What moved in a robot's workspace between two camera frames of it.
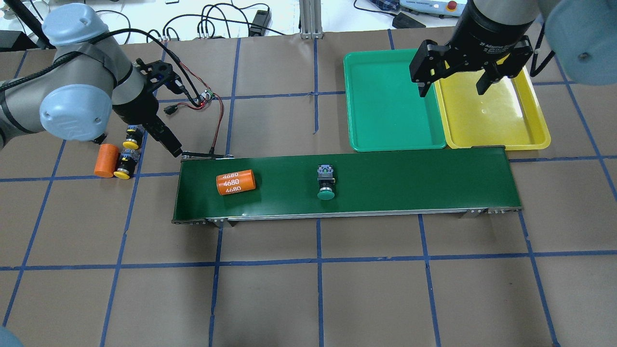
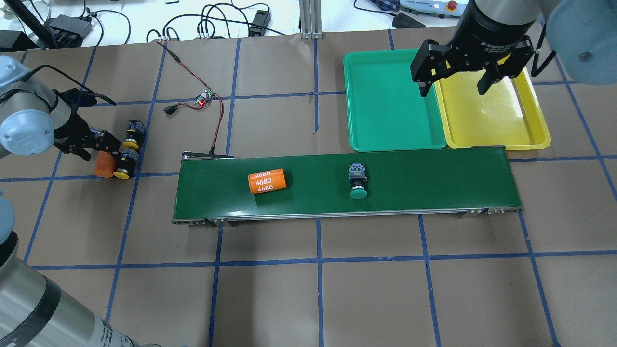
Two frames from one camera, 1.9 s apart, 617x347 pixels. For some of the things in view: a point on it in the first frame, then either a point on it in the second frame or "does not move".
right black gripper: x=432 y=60 does not move
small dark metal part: x=326 y=182 -> x=358 y=180
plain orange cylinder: x=106 y=159 does not move
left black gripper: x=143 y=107 -> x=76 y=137
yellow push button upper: x=133 y=138 does not move
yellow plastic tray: x=508 y=113 does not move
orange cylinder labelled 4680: x=235 y=181 -> x=267 y=181
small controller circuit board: x=205 y=97 does not move
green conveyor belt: x=435 y=184 does not move
